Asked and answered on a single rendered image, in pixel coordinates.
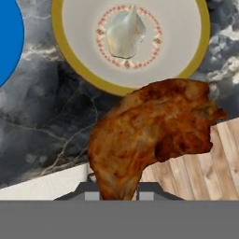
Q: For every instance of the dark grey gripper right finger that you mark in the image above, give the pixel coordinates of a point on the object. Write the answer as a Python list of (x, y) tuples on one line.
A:
[(152, 189)]

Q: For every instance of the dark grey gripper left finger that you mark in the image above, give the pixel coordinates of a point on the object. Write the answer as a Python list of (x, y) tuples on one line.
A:
[(83, 189)]

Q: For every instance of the brown roasted chicken drumstick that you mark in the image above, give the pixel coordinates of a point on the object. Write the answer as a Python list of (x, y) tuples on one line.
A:
[(149, 130)]

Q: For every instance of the white garlic bulb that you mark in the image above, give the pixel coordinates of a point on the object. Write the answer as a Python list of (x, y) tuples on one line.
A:
[(126, 35)]

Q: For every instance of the blue bowl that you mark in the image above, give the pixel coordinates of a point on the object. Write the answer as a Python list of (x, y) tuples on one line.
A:
[(7, 37)]

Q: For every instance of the white cupboard front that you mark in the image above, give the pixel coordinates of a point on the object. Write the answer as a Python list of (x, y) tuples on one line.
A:
[(46, 186)]

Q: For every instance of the white plate with yellow rim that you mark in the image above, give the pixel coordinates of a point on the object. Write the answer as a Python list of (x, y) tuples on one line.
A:
[(81, 37)]

